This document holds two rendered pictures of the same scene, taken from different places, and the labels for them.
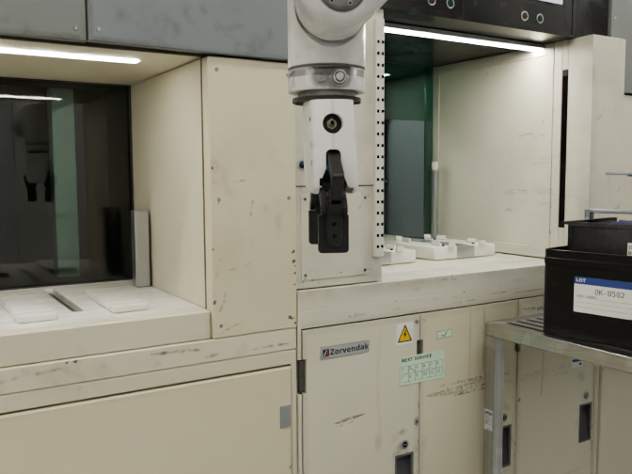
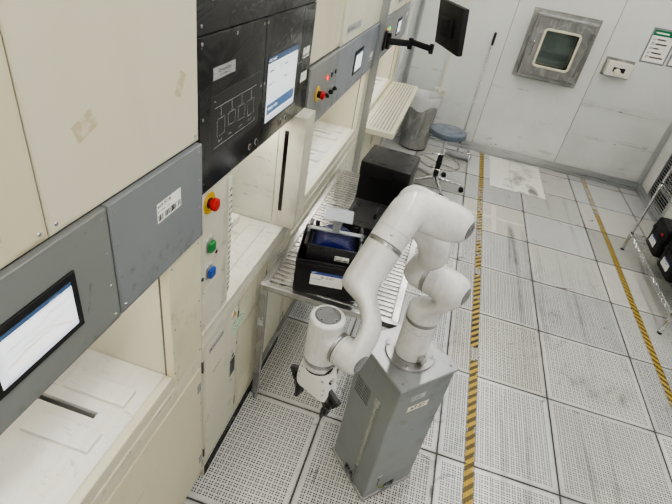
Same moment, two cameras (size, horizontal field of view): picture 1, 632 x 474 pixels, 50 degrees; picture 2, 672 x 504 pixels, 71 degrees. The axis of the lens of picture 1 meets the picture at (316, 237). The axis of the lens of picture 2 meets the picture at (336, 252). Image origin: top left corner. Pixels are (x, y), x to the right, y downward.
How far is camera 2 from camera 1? 117 cm
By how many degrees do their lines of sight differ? 54
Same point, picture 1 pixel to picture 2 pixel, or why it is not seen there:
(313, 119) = (325, 384)
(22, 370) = (111, 477)
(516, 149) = (251, 162)
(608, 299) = (326, 280)
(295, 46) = (319, 361)
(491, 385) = (262, 308)
